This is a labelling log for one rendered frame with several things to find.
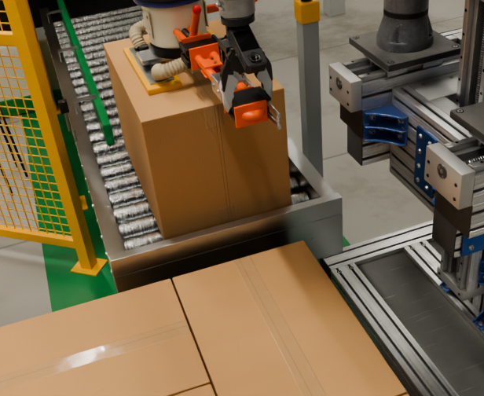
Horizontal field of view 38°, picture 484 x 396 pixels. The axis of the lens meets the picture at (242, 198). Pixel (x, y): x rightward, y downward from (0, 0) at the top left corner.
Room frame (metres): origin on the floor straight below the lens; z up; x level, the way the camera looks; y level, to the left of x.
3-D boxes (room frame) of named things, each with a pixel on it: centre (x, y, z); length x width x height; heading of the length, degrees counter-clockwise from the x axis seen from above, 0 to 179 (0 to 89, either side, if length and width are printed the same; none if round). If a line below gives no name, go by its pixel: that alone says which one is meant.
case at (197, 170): (1.95, 0.12, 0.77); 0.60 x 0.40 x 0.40; 15
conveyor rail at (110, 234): (2.64, 0.66, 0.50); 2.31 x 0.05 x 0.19; 15
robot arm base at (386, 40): (1.76, -0.48, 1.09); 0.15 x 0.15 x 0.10
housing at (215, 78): (1.51, 0.00, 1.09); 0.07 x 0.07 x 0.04; 16
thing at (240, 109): (1.38, -0.03, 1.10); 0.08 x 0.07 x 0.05; 16
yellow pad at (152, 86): (1.93, 0.22, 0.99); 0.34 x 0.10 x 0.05; 16
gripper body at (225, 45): (1.41, -0.03, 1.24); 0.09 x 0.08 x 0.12; 16
